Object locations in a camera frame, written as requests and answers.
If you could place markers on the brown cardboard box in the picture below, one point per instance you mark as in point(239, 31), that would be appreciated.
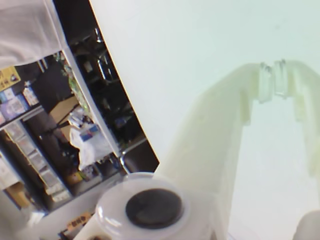
point(63, 110)

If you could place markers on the orange text label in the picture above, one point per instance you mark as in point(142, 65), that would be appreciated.
point(78, 221)

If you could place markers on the white storage shelf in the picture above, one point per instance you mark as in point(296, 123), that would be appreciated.
point(30, 130)

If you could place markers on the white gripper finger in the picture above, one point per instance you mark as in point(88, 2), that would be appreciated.
point(311, 112)
point(200, 155)

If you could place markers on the white plastic bag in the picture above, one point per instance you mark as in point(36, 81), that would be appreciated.
point(86, 147)

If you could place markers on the googly eye sticker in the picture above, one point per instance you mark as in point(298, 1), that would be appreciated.
point(152, 208)

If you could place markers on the yellow sign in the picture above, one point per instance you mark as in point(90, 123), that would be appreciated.
point(8, 78)

